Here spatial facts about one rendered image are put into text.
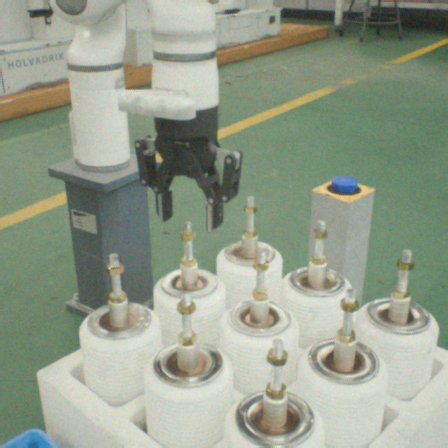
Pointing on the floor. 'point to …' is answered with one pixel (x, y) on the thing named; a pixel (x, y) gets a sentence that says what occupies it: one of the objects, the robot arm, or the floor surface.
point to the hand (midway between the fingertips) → (189, 215)
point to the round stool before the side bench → (372, 18)
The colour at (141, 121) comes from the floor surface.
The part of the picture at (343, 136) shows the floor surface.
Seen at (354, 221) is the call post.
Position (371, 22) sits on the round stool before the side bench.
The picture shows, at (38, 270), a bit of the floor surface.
